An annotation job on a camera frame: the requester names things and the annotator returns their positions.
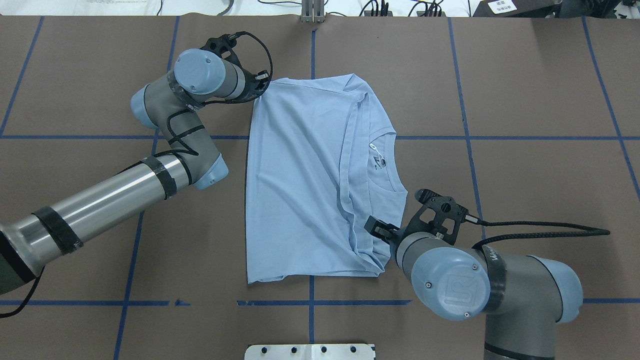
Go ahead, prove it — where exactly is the black box with white label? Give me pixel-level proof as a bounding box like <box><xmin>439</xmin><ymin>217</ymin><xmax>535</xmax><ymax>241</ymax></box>
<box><xmin>471</xmin><ymin>0</ymin><xmax>562</xmax><ymax>18</ymax></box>

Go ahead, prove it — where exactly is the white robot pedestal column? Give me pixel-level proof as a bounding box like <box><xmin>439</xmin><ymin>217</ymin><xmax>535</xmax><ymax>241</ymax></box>
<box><xmin>244</xmin><ymin>343</ymin><xmax>377</xmax><ymax>360</ymax></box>

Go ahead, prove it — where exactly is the light blue t-shirt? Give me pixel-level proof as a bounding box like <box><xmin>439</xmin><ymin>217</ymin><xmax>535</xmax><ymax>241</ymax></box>
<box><xmin>246</xmin><ymin>73</ymin><xmax>408</xmax><ymax>284</ymax></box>

